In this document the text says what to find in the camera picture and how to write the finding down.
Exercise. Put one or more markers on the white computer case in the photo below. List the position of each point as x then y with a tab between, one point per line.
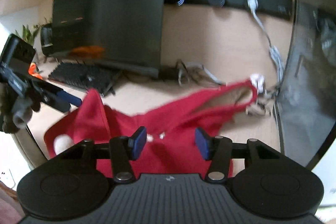
309	69

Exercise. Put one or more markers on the person's left hand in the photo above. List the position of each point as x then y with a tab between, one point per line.
13	113

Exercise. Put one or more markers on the black keyboard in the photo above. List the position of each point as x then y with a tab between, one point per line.
78	75

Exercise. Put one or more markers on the black computer monitor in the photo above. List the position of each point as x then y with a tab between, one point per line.
110	16

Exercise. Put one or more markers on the potted plant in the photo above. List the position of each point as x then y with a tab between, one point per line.
27	32

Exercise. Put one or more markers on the white wall outlet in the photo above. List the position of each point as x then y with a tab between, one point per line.
5	176

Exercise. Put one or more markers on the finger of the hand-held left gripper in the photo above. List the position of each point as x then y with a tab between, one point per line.
71	99
52	104

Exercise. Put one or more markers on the orange cloth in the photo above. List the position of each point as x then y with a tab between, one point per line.
35	71

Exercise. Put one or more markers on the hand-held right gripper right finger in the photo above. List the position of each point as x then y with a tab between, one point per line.
202	144

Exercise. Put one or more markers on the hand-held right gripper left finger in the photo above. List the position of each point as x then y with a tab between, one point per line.
137	142

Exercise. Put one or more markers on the red fleece hooded garment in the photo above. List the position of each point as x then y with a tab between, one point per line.
170	119

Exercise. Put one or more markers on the black round speaker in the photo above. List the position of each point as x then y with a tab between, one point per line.
46	37

